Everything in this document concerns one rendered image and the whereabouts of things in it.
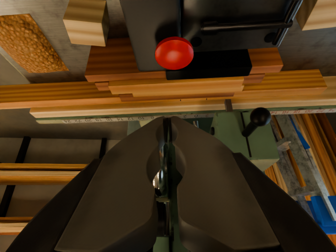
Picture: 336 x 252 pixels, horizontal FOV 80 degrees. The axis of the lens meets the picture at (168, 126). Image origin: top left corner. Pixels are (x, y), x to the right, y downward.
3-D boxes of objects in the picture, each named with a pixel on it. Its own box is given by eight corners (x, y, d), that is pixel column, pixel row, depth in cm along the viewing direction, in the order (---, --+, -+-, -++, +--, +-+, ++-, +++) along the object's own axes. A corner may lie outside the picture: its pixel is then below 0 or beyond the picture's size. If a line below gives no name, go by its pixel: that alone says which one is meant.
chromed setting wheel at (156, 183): (164, 126, 40) (165, 191, 34) (168, 149, 51) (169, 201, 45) (149, 126, 40) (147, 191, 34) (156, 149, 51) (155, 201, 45)
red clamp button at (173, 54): (194, 32, 15) (195, 41, 14) (192, 62, 17) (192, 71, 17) (152, 34, 15) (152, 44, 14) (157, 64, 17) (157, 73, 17)
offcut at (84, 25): (106, 0, 24) (101, 23, 22) (109, 24, 27) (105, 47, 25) (70, -5, 23) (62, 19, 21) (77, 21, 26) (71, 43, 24)
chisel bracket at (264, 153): (264, 99, 27) (282, 159, 24) (238, 140, 40) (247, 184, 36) (209, 101, 28) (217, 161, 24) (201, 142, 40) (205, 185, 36)
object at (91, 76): (270, 28, 27) (284, 65, 24) (266, 36, 29) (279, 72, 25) (92, 39, 29) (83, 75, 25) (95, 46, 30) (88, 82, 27)
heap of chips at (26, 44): (29, 13, 25) (24, 23, 24) (69, 70, 34) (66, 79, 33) (-25, 17, 25) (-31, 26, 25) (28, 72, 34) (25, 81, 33)
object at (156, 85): (234, 38, 29) (244, 79, 25) (231, 48, 30) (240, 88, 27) (114, 45, 30) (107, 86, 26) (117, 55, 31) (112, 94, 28)
